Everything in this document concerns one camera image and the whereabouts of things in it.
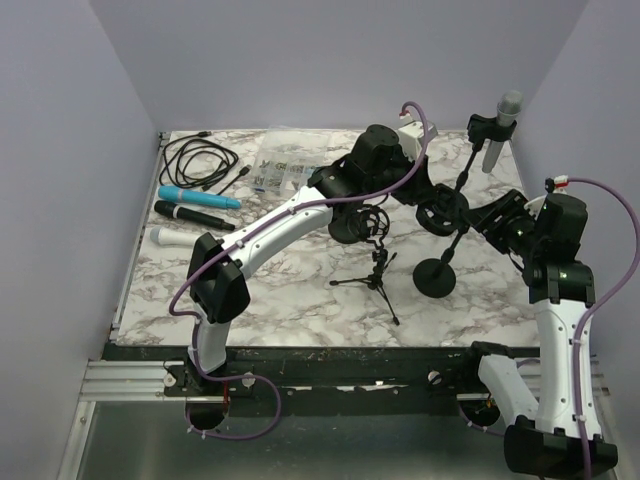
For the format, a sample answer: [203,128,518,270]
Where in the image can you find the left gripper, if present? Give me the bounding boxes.
[364,148,437,207]

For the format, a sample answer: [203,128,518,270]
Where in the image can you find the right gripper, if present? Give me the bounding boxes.
[464,189,545,258]

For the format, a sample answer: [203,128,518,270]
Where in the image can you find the shock mount round-base stand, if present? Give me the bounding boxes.
[412,184,469,299]

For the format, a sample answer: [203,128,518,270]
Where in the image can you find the black tripod shock-mount stand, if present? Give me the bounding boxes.
[329,204,400,326]

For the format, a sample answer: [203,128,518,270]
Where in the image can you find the black round-base mic stand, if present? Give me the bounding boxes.
[328,205,370,244]

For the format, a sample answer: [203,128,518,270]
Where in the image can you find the silver mic clip stand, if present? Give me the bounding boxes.
[445,114,496,225]

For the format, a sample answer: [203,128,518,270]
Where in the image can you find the silver grey microphone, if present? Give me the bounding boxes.
[482,90,524,174]

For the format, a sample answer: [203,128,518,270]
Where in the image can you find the blue microphone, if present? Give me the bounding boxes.
[157,186,242,209]

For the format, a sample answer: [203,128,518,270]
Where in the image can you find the black microphone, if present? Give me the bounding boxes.
[154,200,235,232]

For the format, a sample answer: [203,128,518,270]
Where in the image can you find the white microphone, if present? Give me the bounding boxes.
[149,226,200,247]

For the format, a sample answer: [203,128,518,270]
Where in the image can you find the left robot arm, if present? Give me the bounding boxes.
[187,120,437,395]

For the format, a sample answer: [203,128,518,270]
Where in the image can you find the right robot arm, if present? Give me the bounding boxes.
[459,190,618,479]

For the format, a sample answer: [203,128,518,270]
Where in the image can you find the clear plastic screw box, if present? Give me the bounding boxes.
[249,126,330,197]

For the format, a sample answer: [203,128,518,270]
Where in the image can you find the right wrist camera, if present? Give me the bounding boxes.
[544,175,569,194]

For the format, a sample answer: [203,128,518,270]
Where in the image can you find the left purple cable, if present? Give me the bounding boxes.
[169,101,431,376]

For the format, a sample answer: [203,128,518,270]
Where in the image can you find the purple cable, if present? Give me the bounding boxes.
[169,101,431,376]
[564,177,640,476]

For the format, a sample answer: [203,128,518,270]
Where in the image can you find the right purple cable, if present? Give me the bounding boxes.
[564,177,640,476]

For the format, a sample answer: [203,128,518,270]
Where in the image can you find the black mounting rail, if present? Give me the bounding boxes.
[159,344,586,419]

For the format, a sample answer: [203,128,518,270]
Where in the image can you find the coiled black usb cable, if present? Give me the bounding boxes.
[158,130,252,197]

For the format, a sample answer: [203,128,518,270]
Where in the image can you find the aluminium extrusion frame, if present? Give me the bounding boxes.
[54,130,171,480]

